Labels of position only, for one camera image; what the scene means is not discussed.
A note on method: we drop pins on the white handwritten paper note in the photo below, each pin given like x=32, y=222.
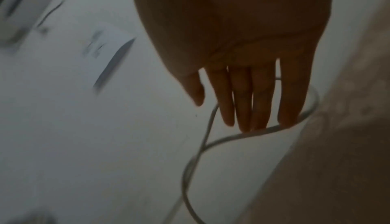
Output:
x=103, y=42

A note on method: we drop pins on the beige covered table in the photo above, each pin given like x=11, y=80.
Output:
x=335, y=158

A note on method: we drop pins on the white wall air conditioner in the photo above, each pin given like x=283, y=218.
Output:
x=24, y=6

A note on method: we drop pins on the person's left hand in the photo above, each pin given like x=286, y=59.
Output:
x=237, y=20

